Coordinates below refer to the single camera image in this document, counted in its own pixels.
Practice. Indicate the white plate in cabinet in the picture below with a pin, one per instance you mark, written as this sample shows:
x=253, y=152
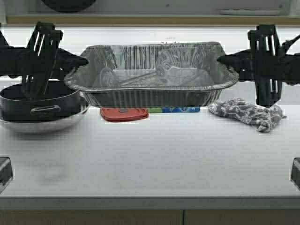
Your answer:
x=250, y=12

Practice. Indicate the red plastic lid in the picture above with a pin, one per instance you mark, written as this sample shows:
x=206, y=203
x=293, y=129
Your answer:
x=123, y=115

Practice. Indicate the stainless steel pan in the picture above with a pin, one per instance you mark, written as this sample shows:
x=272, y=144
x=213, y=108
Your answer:
x=43, y=127

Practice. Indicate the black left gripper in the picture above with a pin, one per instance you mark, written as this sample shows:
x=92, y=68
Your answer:
x=42, y=55

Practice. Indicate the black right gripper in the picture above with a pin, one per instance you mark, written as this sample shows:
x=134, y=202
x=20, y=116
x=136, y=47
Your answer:
x=257, y=64

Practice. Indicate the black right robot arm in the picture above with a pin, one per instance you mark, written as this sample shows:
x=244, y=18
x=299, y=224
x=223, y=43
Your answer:
x=287, y=65

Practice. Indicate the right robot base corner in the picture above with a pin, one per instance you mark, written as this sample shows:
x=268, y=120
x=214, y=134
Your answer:
x=295, y=172

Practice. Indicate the grey patterned oven mitt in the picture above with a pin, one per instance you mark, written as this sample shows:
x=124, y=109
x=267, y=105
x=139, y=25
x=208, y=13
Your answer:
x=263, y=119

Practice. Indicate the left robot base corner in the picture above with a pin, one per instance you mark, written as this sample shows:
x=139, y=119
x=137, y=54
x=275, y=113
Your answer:
x=6, y=173

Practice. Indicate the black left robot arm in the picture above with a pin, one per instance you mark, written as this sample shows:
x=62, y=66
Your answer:
x=13, y=58

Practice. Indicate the blue green zip bag box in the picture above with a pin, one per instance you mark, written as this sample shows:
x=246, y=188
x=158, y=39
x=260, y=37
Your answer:
x=175, y=110

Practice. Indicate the black pan in cabinet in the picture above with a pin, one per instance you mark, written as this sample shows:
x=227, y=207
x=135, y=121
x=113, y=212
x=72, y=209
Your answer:
x=68, y=6

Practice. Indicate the aluminium foil tray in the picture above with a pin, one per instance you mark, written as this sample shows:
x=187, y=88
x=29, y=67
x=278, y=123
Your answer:
x=152, y=75

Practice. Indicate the black cooking pot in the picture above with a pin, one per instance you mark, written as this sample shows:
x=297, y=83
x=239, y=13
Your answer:
x=59, y=101

